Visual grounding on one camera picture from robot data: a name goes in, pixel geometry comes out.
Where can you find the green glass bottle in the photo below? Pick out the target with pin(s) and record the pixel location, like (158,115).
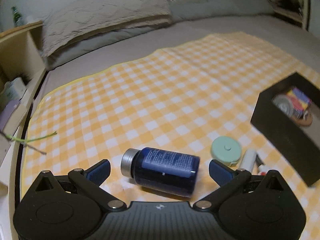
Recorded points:
(18,20)

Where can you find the grey duvet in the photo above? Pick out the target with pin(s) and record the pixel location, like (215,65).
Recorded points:
(180,12)

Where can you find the mint green tape measure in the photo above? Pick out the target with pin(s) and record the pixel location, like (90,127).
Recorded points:
(226,150)

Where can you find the beige quilted pillow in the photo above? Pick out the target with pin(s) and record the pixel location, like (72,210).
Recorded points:
(85,18)

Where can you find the round cork coaster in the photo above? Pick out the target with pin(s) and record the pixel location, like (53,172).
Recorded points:
(305,120)

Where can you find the green plant stem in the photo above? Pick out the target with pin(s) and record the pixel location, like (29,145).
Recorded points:
(35,138)

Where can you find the wooden bedside shelf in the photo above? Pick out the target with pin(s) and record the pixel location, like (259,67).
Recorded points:
(22,70)

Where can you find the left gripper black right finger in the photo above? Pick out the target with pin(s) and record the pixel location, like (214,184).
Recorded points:
(230,182)

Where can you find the black cardboard box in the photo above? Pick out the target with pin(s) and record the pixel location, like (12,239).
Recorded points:
(298,148)

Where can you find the yellow white checkered cloth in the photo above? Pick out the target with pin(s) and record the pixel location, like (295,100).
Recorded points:
(178,99)

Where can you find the colourful card box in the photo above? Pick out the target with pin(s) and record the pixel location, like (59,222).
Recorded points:
(300,101)

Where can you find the clear suction cup white knob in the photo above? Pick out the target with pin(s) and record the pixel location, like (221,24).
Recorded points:
(284,104)

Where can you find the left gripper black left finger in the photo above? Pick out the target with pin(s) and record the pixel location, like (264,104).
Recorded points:
(88,184)

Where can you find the blue bottle silver cap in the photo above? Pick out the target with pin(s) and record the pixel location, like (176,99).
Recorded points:
(161,170)

